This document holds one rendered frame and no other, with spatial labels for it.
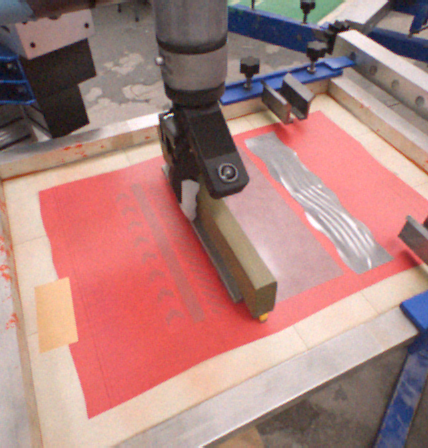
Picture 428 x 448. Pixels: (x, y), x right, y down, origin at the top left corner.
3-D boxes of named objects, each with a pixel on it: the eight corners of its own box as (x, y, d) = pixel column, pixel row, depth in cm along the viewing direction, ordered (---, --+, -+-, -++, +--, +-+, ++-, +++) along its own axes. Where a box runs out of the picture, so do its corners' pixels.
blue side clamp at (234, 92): (223, 127, 81) (223, 98, 76) (213, 115, 84) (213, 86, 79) (336, 95, 89) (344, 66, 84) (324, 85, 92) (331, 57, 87)
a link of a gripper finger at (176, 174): (196, 192, 55) (202, 141, 49) (201, 200, 54) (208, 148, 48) (166, 198, 53) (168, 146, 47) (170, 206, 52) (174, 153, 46)
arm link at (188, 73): (240, 46, 39) (166, 62, 36) (238, 88, 42) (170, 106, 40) (209, 21, 43) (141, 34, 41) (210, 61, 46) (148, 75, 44)
